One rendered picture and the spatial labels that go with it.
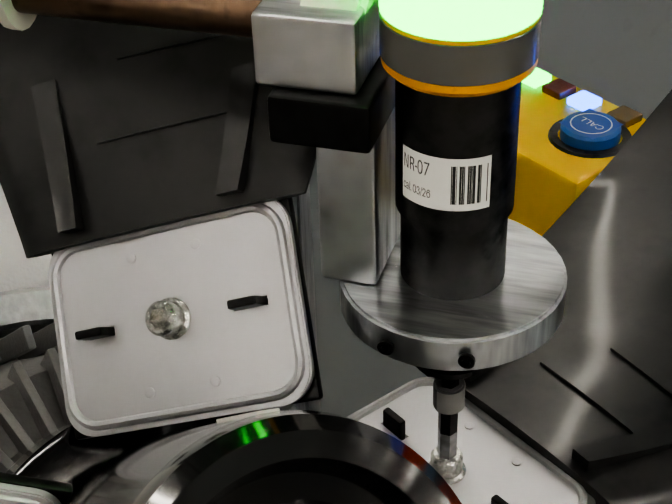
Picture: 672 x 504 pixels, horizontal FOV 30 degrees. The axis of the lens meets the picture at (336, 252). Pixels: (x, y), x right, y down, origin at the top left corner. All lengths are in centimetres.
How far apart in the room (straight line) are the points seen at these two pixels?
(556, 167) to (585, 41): 78
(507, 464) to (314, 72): 17
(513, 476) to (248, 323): 11
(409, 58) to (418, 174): 4
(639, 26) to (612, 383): 122
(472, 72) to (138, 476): 14
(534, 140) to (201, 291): 48
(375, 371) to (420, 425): 112
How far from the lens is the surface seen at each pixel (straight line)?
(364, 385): 158
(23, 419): 49
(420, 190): 35
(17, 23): 39
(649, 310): 51
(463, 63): 33
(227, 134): 39
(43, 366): 50
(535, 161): 83
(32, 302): 58
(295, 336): 38
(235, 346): 39
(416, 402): 47
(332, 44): 34
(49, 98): 43
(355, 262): 38
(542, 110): 89
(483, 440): 46
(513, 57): 33
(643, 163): 58
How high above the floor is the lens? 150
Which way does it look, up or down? 35 degrees down
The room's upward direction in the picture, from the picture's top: 2 degrees counter-clockwise
